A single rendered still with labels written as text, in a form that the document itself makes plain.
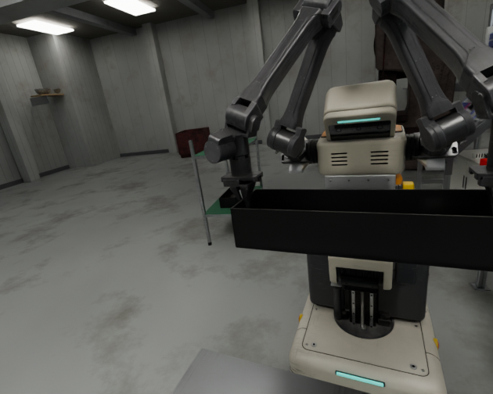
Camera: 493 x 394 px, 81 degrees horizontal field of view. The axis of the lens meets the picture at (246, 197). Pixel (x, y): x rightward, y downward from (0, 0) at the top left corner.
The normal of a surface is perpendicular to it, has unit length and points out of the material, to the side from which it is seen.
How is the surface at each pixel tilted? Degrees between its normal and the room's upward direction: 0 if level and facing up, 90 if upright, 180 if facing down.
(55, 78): 90
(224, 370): 0
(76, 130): 90
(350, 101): 42
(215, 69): 90
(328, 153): 98
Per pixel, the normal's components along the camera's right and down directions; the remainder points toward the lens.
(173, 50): -0.24, 0.34
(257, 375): -0.13, -0.94
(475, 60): -0.41, -0.36
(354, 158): -0.37, 0.47
